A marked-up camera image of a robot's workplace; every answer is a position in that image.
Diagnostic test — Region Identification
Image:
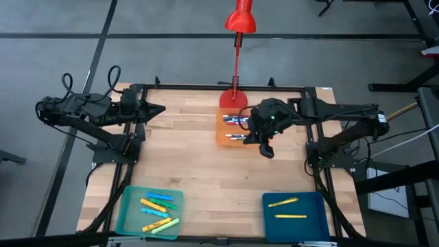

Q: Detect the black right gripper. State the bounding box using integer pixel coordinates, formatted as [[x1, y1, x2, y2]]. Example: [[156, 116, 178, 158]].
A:
[[242, 97, 296, 159]]

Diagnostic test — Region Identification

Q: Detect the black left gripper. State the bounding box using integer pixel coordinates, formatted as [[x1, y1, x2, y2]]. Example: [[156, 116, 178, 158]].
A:
[[119, 84, 167, 142]]

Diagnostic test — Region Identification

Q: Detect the blue highlighter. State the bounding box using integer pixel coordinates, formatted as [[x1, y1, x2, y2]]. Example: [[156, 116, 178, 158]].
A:
[[146, 192, 174, 202]]

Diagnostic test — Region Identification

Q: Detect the yellow Sharpie highlighter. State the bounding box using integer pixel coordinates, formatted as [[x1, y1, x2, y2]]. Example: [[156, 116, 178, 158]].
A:
[[139, 198, 168, 213], [141, 217, 173, 233]]

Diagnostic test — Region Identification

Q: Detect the green Sharpie highlighter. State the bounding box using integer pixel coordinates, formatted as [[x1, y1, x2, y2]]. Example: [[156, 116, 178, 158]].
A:
[[150, 197, 178, 211]]

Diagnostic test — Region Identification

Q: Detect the teal Sharpie highlighter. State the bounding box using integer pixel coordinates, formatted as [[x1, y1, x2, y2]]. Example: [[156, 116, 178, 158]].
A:
[[141, 207, 171, 219]]

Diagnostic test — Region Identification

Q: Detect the light green highlighter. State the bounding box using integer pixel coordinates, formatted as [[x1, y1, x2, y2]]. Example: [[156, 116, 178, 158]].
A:
[[150, 217, 180, 235]]

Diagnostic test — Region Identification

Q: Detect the orange translucent plastic bin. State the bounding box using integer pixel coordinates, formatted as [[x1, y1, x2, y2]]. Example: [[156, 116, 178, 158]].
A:
[[215, 107, 261, 150]]

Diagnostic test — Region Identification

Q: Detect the teal translucent plastic bin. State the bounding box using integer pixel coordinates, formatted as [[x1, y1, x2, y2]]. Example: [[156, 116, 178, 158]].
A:
[[114, 185, 185, 240]]

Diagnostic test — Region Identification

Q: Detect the dark blue plastic bin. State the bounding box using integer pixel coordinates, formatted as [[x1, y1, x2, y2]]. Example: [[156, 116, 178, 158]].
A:
[[261, 191, 332, 244]]

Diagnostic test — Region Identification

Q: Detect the red desk lamp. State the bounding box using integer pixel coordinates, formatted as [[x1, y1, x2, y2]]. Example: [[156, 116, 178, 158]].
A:
[[219, 0, 257, 112]]

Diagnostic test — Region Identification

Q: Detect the white floor box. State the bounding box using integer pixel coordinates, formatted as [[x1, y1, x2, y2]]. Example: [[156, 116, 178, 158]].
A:
[[366, 167, 412, 220]]

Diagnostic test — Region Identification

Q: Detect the black rig beam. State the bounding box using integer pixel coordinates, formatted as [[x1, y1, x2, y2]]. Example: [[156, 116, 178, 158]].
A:
[[354, 160, 439, 196]]

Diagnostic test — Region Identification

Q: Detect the black stand leg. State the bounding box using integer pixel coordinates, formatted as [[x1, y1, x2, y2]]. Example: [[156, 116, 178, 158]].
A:
[[314, 0, 336, 17]]

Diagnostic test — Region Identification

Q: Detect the dark chair base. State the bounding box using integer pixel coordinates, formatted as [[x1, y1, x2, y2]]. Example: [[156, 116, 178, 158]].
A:
[[0, 149, 27, 166]]

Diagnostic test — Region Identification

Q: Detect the black rig crossbar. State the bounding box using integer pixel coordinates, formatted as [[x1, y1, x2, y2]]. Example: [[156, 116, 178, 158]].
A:
[[0, 231, 439, 247]]

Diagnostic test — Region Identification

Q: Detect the person's shoe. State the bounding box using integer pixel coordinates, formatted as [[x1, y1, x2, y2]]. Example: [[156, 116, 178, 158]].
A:
[[420, 46, 439, 58]]

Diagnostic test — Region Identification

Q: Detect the person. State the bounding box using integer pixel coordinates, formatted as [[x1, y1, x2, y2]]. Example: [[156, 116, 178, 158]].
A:
[[420, 43, 439, 59]]

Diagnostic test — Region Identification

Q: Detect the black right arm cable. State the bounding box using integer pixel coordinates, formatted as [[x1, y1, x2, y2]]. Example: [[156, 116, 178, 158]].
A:
[[237, 105, 258, 132]]

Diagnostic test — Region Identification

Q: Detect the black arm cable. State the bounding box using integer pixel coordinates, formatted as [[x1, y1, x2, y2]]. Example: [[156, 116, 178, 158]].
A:
[[237, 105, 258, 132], [61, 64, 125, 104]]

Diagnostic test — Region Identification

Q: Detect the black aluminium table frame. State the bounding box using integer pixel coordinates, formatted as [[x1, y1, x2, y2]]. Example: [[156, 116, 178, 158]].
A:
[[77, 75, 366, 241]]

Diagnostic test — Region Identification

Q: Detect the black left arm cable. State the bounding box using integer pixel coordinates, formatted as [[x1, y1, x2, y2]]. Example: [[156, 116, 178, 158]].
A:
[[61, 64, 125, 104]]

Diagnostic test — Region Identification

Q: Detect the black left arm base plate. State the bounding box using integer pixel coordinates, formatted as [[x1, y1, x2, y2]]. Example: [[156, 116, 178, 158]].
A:
[[91, 137, 141, 165]]

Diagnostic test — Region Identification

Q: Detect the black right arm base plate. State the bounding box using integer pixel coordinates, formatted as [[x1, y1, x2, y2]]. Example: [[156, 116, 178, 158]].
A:
[[306, 142, 355, 169]]

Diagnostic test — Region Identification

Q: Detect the silver aluminium bracket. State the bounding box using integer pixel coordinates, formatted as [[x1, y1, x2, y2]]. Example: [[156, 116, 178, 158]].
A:
[[107, 235, 147, 247], [297, 241, 339, 247]]

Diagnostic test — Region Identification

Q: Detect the black neighbouring desk frame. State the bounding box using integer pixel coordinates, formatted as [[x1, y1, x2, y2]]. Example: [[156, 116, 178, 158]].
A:
[[368, 0, 439, 93]]

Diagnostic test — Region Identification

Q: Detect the white cable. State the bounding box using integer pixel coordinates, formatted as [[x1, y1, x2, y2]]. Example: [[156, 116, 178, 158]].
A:
[[371, 123, 439, 158]]

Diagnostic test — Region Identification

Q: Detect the yellow extension cord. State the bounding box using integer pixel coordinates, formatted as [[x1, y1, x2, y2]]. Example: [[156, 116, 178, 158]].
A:
[[386, 102, 420, 121]]

